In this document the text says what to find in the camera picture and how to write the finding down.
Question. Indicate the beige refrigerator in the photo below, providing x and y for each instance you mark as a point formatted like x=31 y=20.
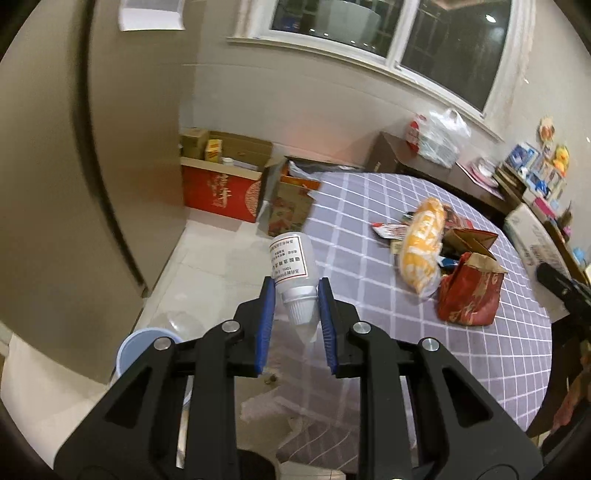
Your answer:
x=115 y=184

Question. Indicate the pink plates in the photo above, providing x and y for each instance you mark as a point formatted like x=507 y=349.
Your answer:
x=485 y=170

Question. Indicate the brown cardboard piece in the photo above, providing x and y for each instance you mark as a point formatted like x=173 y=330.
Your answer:
x=471 y=240

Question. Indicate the small brown cardboard box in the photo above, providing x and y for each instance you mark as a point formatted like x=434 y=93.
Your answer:
x=194 y=143

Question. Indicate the white cardboard box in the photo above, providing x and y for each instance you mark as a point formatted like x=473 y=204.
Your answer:
x=531 y=244

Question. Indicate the yellow snack bag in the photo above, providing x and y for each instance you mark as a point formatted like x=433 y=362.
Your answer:
x=422 y=244

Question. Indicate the blue snack wrapper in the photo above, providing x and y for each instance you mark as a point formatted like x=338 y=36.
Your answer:
x=447 y=263

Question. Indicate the dark wooden chair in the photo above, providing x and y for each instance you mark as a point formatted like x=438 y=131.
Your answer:
x=568 y=350

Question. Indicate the red snack wrapper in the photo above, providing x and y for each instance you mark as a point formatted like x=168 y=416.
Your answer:
x=457 y=220
x=390 y=229

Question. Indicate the red cardboard box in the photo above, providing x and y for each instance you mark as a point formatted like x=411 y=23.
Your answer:
x=217 y=194

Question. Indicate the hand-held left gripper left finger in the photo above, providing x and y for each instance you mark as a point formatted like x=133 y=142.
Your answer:
x=265 y=323

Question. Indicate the white plastic bag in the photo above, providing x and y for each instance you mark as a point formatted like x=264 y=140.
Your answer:
x=443 y=138

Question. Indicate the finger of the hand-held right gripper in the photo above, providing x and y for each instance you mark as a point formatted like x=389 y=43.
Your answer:
x=561 y=284

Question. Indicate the stack of blue boxes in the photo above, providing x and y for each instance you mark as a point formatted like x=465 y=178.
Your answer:
x=538 y=177

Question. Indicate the brown printed cardboard box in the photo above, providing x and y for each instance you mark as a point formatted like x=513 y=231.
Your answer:
x=288 y=207

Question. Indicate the grey checked tablecloth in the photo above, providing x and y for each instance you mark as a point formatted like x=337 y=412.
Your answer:
x=351 y=221

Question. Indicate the yellow plush toy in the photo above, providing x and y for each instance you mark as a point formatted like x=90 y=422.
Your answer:
x=561 y=159

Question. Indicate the dark wooden cabinet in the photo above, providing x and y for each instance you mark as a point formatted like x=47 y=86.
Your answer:
x=388 y=157

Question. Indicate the white plastic bottle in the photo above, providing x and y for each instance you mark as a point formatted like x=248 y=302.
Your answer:
x=291 y=263

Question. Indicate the red paper bag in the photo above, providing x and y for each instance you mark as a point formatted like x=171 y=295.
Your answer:
x=468 y=295

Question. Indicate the light blue trash bin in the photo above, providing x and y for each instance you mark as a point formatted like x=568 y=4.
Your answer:
x=138 y=344

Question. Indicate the red and white packet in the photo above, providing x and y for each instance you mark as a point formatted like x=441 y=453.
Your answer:
x=414 y=131

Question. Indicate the yellow carton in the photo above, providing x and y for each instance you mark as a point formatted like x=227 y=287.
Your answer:
x=213 y=151

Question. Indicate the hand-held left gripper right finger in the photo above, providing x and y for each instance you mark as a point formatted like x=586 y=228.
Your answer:
x=327 y=323

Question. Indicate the grey plastic bag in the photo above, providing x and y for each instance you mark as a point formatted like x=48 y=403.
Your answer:
x=302 y=170

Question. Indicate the white framed window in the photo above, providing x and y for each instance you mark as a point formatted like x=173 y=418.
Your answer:
x=443 y=50

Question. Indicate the orange wall decoration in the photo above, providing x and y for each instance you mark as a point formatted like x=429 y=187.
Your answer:
x=546 y=129

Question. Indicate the white appliance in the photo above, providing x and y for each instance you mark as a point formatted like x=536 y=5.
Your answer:
x=150 y=14

